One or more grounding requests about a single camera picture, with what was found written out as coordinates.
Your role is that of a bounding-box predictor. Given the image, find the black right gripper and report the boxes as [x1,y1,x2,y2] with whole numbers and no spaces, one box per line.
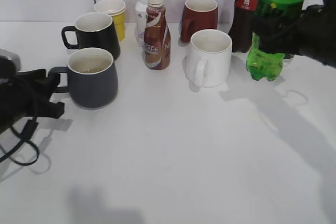
[253,0,335,68]

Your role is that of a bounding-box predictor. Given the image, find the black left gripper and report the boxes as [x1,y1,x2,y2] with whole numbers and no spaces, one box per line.
[1,49,65,133]

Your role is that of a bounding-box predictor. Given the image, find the green Sprite soda bottle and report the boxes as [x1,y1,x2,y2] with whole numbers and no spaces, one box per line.
[246,0,304,81]

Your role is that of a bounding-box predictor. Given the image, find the dark grey ceramic mug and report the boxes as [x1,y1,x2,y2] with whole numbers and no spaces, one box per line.
[48,47,118,109]

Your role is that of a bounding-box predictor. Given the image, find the yellow paper cup stack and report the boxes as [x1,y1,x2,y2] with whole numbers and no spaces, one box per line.
[94,0,126,41]

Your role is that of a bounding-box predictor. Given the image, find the clear water bottle green label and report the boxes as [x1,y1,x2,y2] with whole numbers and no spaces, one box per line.
[283,54,295,68]

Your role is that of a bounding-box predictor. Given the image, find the cola bottle red label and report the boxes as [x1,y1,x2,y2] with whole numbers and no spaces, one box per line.
[228,0,258,53]

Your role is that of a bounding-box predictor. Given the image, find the white ceramic mug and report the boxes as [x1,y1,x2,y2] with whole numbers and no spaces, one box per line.
[185,29,232,88]

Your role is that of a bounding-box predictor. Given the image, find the dark red ceramic mug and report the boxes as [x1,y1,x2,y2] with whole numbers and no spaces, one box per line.
[180,0,218,43]

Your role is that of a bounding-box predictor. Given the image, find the black ceramic mug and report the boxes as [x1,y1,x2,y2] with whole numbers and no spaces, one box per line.
[61,12,121,60]

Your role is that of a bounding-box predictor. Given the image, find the brown Nescafe coffee bottle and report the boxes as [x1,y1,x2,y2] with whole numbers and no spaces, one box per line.
[143,0,171,70]

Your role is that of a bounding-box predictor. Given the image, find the white plastic drink bottle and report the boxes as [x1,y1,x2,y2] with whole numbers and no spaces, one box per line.
[135,0,148,47]

